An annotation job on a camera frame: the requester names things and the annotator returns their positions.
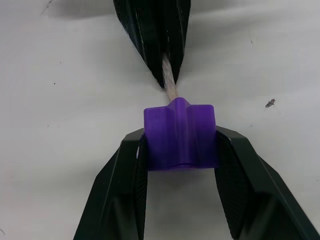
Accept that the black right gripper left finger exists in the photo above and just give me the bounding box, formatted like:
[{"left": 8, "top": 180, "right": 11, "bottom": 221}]
[{"left": 73, "top": 128, "right": 149, "bottom": 240}]

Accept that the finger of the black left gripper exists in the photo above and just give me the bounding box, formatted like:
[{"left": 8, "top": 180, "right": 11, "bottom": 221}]
[
  {"left": 159, "top": 0, "right": 193, "bottom": 85},
  {"left": 112, "top": 0, "right": 165, "bottom": 89}
]

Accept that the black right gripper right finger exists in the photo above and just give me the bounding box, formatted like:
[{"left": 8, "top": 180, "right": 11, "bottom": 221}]
[{"left": 214, "top": 125, "right": 320, "bottom": 240}]

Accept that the white woven lace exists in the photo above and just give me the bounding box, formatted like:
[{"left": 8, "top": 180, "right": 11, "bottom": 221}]
[{"left": 161, "top": 55, "right": 180, "bottom": 105}]

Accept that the purple star-shaped block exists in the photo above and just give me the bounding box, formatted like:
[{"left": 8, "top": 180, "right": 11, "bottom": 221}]
[{"left": 143, "top": 97, "right": 221, "bottom": 172}]

